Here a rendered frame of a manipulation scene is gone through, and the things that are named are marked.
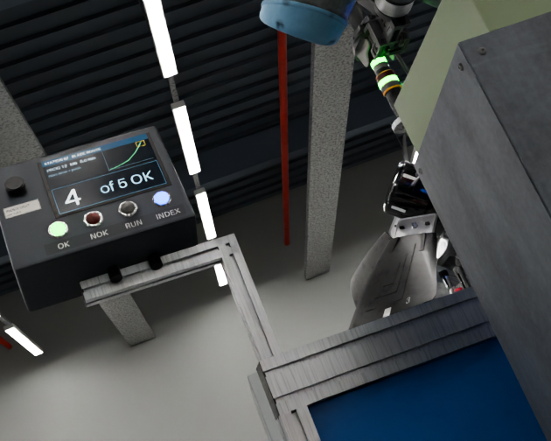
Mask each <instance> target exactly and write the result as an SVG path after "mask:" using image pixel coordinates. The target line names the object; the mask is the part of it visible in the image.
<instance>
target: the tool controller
mask: <svg viewBox="0 0 551 441"><path fill-rule="evenodd" d="M82 180H85V183H86V185H87V189H88V191H89V194H90V197H91V199H92V201H93V204H94V205H93V206H88V207H85V208H82V209H79V210H76V211H72V212H70V213H64V214H61V215H59V214H58V211H57V208H56V206H55V203H54V200H53V197H52V193H51V190H52V189H54V188H58V187H61V186H66V185H70V184H72V183H76V182H79V181H82ZM161 191H164V192H167V193H168V194H170V196H171V203H170V204H169V205H167V206H156V205H154V203H153V201H152V198H153V195H154V194H155V193H157V192H161ZM124 201H132V202H134V203H136V205H137V212H136V214H134V215H133V216H130V217H124V216H121V215H120V214H119V211H118V209H119V206H120V205H121V203H123V202H124ZM92 211H96V212H99V213H101V215H102V217H103V222H102V224H101V225H100V226H98V227H88V226H86V224H85V223H84V217H85V215H86V214H87V213H89V212H92ZM56 221H62V222H64V223H66V225H67V226H68V232H67V233H66V235H64V236H63V237H60V238H54V237H52V236H50V235H49V232H48V229H49V227H50V226H51V225H52V224H53V223H54V222H56ZM0 227H1V229H2V232H3V238H4V241H5V244H6V248H7V250H8V254H9V257H10V262H11V266H12V268H13V271H14V274H15V277H16V279H17V283H18V286H19V289H20V291H21V293H22V296H23V299H24V302H25V305H26V308H27V310H28V311H29V312H34V311H37V310H40V309H43V308H46V307H48V306H51V305H56V304H59V303H62V302H65V301H67V300H71V299H74V298H78V297H81V296H82V294H81V290H80V285H79V282H81V281H84V280H88V279H90V278H93V277H97V276H101V275H104V274H107V273H108V276H109V279H110V282H111V283H118V282H120V281H121V280H122V273H121V271H120V269H123V268H126V267H129V266H132V265H135V264H138V263H143V262H146V261H148V262H149V264H150V267H151V269H152V270H159V269H161V268H162V267H163V263H162V261H161V258H160V256H165V255H168V254H171V253H174V252H177V251H179V250H183V249H188V248H190V247H193V246H196V245H198V235H197V224H196V214H195V213H194V210H193V208H192V205H191V203H190V201H189V199H188V197H187V195H186V193H185V189H184V187H183V186H182V183H181V181H180V179H179V177H178V174H177V172H176V170H175V168H174V166H173V163H172V162H171V159H170V156H169V154H168V152H167V150H166V149H165V146H164V143H163V141H162V139H161V137H160V135H159V133H158V131H157V128H156V127H155V126H152V127H149V128H145V129H140V130H136V131H133V132H130V133H127V134H123V135H120V136H114V137H110V138H108V139H104V140H101V141H98V142H94V143H89V144H85V145H82V146H79V147H75V148H72V149H69V150H63V151H60V152H57V153H53V154H50V155H47V156H43V157H38V158H34V159H31V160H28V161H24V162H22V163H18V164H13V165H9V166H5V167H3V168H0Z"/></svg>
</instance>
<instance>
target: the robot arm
mask: <svg viewBox="0 0 551 441"><path fill-rule="evenodd" d="M356 1H357V2H358V3H359V4H361V5H362V6H364V7H365V8H366V9H368V10H369V11H371V12H372V14H370V15H367V16H366V17H365V18H364V19H363V21H362V22H361V24H359V26H358V28H357V29H356V30H355V32H354V33H353V35H352V49H353V55H354V57H355V59H356V60H357V61H361V62H362V63H363V65H364V66H365V67H368V66H369V58H368V51H369V49H370V42H371V44H372V49H371V54H372V55H373V58H374V60H376V59H377V57H378V58H382V57H386V56H389V57H390V58H391V59H392V60H394V55H395V54H396V53H401V52H402V51H403V52H405V51H406V49H407V46H408V43H409V41H410V39H411V37H410V35H409V33H408V30H407V28H406V27H409V26H410V24H411V22H410V20H409V18H408V13H409V12H410V10H411V8H412V5H413V3H414V1H415V0H263V1H262V4H261V7H262V8H261V12H260V19H261V21H262V22H263V23H264V24H266V25H268V26H270V27H272V28H274V29H276V30H278V31H280V32H284V33H286V34H289V35H291V36H293V37H296V38H299V39H303V40H306V41H309V42H311V43H315V44H318V45H321V46H333V45H335V44H337V43H338V41H339V39H340V37H341V35H342V33H343V31H344V30H345V29H346V27H347V26H348V23H347V21H348V19H349V17H350V15H351V13H352V9H353V7H354V5H355V3H356ZM420 1H422V2H424V3H426V4H429V5H431V6H433V7H436V8H437V9H438V7H439V5H440V3H441V1H442V0H420ZM406 42H407V43H406Z"/></svg>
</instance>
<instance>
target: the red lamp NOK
mask: <svg viewBox="0 0 551 441"><path fill-rule="evenodd" d="M102 222H103V217H102V215H101V213H99V212H96V211H92V212H89V213H87V214H86V215H85V217H84V223H85V224H86V226H88V227H91V228H95V227H98V226H100V225H101V224H102Z"/></svg>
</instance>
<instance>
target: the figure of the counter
mask: <svg viewBox="0 0 551 441"><path fill-rule="evenodd" d="M51 193H52V197H53V200H54V203H55V206H56V208H57V211H58V214H59V215H61V214H66V213H70V212H72V211H76V210H79V209H82V208H85V207H90V206H93V205H94V204H93V201H92V199H91V197H90V194H89V191H88V189H87V185H86V183H85V180H82V181H79V182H76V183H72V184H70V185H64V186H61V187H58V188H54V189H52V190H51Z"/></svg>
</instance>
